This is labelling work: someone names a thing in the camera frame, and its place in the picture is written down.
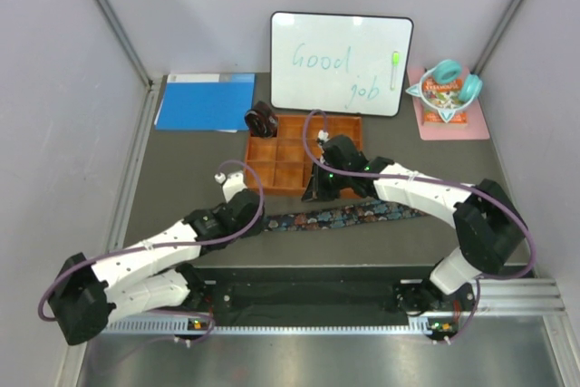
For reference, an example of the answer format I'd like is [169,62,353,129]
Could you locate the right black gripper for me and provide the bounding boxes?
[302,160,351,204]

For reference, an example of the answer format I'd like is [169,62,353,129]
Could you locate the navy floral tie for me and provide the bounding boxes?
[264,200,425,232]

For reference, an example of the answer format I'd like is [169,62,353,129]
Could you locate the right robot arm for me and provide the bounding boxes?
[312,131,532,311]

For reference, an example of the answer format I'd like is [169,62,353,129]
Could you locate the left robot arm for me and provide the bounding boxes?
[47,189,264,346]

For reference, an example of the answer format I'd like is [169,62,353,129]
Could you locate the orange compartment tray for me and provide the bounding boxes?
[245,115,363,198]

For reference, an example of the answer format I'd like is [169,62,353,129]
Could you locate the rolled dark red tie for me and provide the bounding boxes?
[244,102,278,139]

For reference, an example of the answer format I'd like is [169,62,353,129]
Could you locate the blue folder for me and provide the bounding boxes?
[154,73,256,132]

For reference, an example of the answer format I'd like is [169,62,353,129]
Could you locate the white dry-erase board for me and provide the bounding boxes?
[270,12,414,117]

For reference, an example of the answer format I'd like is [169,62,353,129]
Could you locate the orange book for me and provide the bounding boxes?
[421,76,469,127]

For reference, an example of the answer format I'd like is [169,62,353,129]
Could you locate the green marker pen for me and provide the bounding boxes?
[390,51,400,91]

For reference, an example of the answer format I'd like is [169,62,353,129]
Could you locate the pink mat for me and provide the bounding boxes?
[405,67,489,141]

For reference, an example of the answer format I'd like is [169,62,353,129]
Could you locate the teal cat-ear headphones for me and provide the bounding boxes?
[405,59,483,124]

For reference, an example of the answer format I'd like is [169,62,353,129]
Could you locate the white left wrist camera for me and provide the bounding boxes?
[214,170,247,202]

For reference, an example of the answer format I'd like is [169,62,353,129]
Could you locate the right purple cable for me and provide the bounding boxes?
[302,109,538,346]

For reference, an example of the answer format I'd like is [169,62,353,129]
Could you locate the purple cable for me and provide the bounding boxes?
[302,109,538,346]
[36,160,265,346]

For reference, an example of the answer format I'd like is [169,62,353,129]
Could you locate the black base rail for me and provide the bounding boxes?
[153,264,479,327]

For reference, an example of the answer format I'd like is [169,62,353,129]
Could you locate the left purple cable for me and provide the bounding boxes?
[36,160,265,346]

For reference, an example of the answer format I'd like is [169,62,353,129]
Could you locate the grey cable duct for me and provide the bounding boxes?
[102,314,451,337]

